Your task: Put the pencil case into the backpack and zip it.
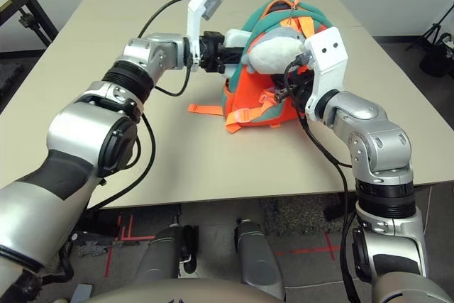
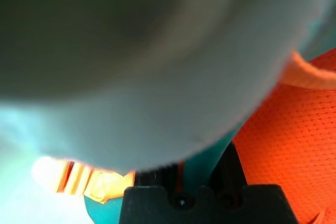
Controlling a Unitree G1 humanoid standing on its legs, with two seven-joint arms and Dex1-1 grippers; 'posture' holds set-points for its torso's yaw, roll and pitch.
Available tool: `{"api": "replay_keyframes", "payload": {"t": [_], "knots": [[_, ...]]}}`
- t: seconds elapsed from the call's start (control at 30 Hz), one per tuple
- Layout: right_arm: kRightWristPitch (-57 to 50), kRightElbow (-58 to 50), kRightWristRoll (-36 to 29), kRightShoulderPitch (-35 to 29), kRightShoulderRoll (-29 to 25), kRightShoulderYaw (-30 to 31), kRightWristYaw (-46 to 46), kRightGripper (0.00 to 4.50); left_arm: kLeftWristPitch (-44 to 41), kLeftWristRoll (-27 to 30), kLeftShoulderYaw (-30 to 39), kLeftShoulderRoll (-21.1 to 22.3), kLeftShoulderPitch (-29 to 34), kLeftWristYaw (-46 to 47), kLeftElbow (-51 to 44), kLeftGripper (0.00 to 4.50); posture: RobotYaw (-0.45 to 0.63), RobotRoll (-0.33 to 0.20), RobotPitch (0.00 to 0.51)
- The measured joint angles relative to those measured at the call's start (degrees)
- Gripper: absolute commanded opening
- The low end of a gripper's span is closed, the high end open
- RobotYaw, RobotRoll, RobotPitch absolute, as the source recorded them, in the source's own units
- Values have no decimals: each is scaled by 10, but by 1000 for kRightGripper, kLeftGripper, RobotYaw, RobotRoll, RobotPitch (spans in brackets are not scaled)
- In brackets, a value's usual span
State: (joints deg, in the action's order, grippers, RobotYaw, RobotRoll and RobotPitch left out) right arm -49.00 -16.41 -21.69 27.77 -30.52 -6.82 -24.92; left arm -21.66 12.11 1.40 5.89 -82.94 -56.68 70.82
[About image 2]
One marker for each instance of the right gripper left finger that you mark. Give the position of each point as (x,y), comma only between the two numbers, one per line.
(157,179)

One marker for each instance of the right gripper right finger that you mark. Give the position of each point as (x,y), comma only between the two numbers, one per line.
(231,169)

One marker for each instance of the orange and teal backpack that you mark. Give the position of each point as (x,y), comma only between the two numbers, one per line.
(288,142)

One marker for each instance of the grey white plush fish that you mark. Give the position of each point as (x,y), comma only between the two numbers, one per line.
(131,64)

